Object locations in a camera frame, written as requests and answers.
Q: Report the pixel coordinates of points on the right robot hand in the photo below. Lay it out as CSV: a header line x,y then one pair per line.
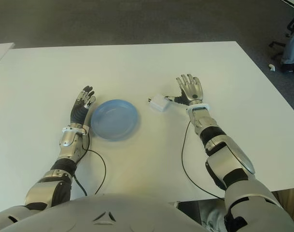
x,y
192,90

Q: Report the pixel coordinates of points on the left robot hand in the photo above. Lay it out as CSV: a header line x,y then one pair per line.
x,y
78,113

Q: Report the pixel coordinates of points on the white wall charger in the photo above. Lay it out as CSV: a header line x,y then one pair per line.
x,y
158,102

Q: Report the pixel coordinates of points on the blue plastic plate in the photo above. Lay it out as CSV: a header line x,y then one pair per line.
x,y
114,119

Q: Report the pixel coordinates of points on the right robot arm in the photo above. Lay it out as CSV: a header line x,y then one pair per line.
x,y
228,157

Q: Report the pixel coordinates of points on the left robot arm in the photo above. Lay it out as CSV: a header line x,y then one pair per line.
x,y
68,140

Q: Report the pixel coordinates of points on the small white floor object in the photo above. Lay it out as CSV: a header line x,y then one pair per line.
x,y
271,67

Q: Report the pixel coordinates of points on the black office chair base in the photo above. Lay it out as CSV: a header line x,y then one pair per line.
x,y
275,44

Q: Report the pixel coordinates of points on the neighbouring white table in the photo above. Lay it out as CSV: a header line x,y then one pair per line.
x,y
0,54

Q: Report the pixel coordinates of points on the black shoe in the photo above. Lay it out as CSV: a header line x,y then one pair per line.
x,y
288,67

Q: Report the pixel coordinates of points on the grey robot torso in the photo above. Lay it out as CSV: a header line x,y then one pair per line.
x,y
101,217

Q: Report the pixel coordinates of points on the person leg in jeans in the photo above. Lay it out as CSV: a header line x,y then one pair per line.
x,y
292,48

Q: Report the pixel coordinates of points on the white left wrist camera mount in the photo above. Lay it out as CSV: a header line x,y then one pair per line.
x,y
73,129

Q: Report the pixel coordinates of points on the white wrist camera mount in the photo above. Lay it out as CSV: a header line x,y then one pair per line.
x,y
73,129
198,106

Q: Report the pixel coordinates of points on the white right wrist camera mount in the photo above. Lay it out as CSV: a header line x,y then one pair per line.
x,y
198,106

